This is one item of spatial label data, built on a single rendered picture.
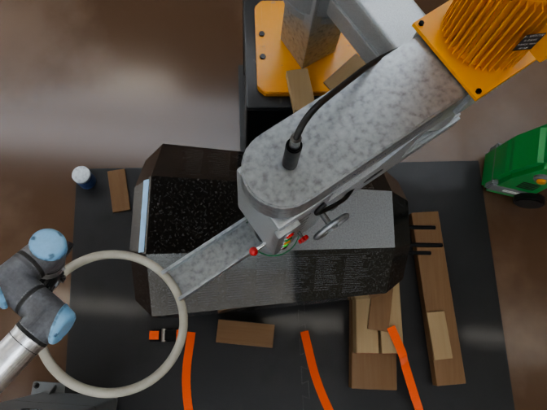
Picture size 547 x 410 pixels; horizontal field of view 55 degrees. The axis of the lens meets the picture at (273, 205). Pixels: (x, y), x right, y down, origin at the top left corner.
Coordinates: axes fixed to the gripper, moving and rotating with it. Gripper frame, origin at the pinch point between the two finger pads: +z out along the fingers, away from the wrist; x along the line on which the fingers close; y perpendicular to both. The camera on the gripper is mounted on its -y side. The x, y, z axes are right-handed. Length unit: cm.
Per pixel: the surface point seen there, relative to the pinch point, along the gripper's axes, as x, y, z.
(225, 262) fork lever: 47, -34, 0
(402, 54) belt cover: 58, -75, -84
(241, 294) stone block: 64, -43, 38
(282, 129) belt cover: 39, -43, -68
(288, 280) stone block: 78, -54, 26
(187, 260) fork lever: 35.2, -29.8, 3.5
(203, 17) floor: -25, -215, 68
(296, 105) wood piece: 46, -118, -3
